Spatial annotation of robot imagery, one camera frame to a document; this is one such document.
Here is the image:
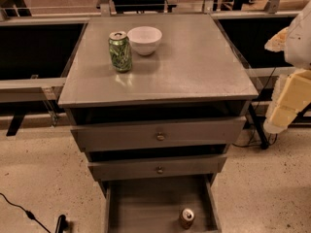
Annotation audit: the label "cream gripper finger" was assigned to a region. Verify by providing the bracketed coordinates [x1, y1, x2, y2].
[263, 69, 311, 134]
[264, 27, 288, 52]

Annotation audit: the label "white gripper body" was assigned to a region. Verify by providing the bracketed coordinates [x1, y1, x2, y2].
[284, 1, 311, 69]

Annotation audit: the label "orange soda can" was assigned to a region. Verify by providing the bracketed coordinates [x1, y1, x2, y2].
[179, 208, 195, 229]

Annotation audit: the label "grey top drawer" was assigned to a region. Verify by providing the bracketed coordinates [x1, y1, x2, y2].
[71, 116, 246, 152]

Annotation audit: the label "grey drawer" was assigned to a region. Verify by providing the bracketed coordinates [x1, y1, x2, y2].
[88, 154, 226, 182]
[104, 175, 222, 233]
[71, 116, 246, 152]

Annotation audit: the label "grey middle drawer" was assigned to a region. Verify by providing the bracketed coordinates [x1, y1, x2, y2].
[88, 154, 226, 182]

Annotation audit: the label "grey drawer cabinet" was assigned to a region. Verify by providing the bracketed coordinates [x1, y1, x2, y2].
[57, 13, 259, 233]

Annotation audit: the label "brass top drawer knob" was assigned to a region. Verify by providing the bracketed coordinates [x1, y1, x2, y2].
[156, 132, 165, 141]

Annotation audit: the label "brass drawer knob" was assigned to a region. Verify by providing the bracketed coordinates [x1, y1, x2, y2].
[156, 132, 165, 141]
[156, 166, 163, 175]

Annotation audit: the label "brass middle drawer knob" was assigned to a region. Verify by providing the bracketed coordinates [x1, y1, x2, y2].
[156, 166, 163, 175]

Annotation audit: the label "green soda can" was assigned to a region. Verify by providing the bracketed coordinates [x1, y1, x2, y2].
[109, 31, 132, 73]

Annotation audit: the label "grey bottom drawer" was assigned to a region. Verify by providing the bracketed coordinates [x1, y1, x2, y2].
[104, 175, 222, 233]

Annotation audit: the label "black table leg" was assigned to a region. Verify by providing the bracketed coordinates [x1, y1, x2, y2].
[248, 104, 269, 150]

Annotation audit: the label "white ceramic bowl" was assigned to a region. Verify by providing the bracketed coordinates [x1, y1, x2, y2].
[127, 26, 162, 55]

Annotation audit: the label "black object on floor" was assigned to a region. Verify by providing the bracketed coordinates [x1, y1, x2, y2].
[54, 215, 68, 233]

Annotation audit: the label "black cables by table leg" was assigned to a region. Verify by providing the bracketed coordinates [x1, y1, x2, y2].
[232, 66, 279, 149]

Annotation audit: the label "black floor cable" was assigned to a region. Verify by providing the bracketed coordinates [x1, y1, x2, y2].
[0, 192, 52, 233]

